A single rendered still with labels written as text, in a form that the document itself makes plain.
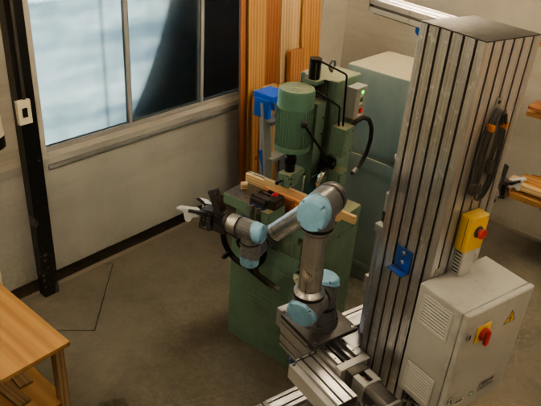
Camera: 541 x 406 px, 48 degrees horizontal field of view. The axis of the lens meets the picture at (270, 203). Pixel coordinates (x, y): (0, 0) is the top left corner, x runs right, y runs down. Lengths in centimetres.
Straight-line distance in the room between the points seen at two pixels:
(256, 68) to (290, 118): 157
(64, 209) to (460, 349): 257
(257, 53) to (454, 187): 264
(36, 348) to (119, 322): 97
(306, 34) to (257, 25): 57
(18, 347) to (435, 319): 175
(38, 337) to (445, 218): 182
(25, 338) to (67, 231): 118
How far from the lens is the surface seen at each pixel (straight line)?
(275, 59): 459
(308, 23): 477
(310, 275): 217
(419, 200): 206
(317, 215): 200
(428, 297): 209
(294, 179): 305
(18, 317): 305
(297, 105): 282
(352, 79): 309
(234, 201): 314
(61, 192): 382
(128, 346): 358
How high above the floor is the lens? 242
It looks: 29 degrees down
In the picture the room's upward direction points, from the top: 4 degrees clockwise
